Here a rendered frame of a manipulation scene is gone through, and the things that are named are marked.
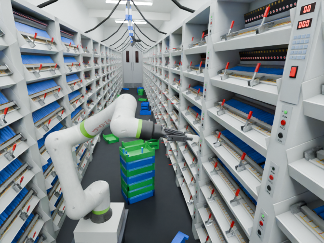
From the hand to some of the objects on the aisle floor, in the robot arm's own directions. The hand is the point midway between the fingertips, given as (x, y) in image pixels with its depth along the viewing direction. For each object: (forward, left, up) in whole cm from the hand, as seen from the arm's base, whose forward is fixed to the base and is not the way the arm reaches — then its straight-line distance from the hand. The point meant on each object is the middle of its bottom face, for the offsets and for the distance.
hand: (191, 138), depth 97 cm
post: (+36, -26, -103) cm, 112 cm away
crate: (-50, +82, -102) cm, 140 cm away
